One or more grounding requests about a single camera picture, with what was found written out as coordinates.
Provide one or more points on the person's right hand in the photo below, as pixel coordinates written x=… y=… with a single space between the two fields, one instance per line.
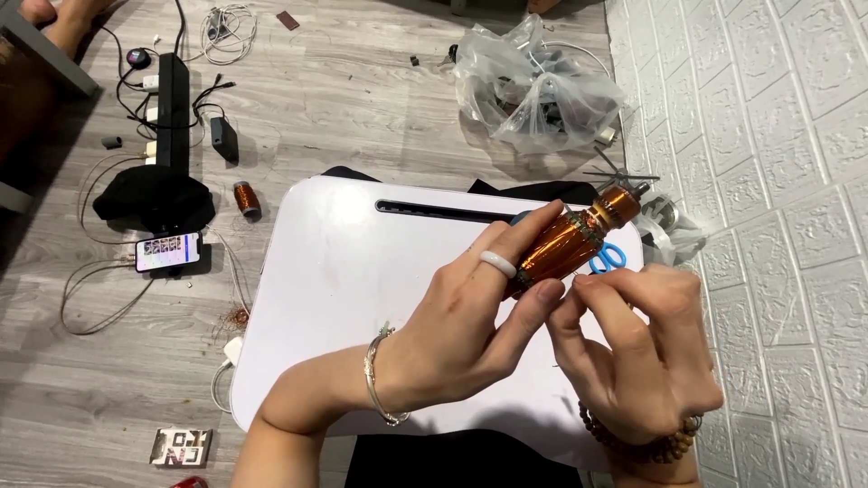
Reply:
x=644 y=386

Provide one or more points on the person's left hand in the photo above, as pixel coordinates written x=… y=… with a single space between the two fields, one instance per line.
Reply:
x=447 y=332

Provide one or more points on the copper wound motor armature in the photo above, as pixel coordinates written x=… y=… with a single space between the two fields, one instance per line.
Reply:
x=569 y=244

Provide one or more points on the silver bangle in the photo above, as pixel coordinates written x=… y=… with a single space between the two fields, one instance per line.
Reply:
x=371 y=379

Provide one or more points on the white lap desk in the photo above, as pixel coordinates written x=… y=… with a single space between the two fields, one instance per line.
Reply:
x=352 y=291

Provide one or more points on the person's black trousers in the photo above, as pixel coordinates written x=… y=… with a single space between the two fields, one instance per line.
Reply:
x=461 y=461

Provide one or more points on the metal part in clear wrap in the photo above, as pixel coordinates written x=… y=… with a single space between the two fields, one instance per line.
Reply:
x=668 y=223

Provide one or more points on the clear plastic bag of parts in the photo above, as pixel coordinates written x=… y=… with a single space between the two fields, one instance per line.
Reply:
x=542 y=95

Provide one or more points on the smartphone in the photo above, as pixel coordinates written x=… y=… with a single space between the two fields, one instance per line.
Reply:
x=168 y=251

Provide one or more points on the black and white printed block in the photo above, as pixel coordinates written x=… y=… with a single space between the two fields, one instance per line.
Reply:
x=180 y=447

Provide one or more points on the black power adapter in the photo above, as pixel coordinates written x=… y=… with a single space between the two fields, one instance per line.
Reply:
x=224 y=139

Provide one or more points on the red object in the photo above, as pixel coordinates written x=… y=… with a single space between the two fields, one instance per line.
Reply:
x=190 y=482

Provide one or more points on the black cloth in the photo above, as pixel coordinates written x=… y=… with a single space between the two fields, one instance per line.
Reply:
x=152 y=200

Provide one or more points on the white plug adapter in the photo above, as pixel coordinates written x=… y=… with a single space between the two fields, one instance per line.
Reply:
x=150 y=152
x=152 y=114
x=150 y=83

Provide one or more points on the black power strip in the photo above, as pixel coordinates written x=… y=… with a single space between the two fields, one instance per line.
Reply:
x=173 y=115

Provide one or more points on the small brown card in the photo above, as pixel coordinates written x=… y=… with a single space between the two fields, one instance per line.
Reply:
x=287 y=20

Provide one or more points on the small grey tube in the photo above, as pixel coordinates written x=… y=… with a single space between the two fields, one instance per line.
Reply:
x=112 y=142

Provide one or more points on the round black charger puck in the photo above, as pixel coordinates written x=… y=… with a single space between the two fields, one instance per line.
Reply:
x=138 y=57

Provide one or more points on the grey furniture frame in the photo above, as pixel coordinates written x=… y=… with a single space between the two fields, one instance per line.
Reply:
x=47 y=54

